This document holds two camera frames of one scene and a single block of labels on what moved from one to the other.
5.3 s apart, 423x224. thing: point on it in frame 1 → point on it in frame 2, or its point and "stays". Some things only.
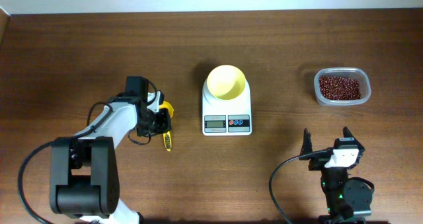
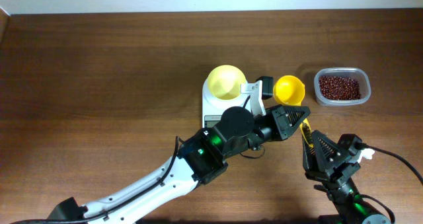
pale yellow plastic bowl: (226, 82) stays
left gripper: (163, 121) → (279, 123)
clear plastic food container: (338, 86) stays
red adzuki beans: (334, 88) stays
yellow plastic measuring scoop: (167, 135) → (289, 90)
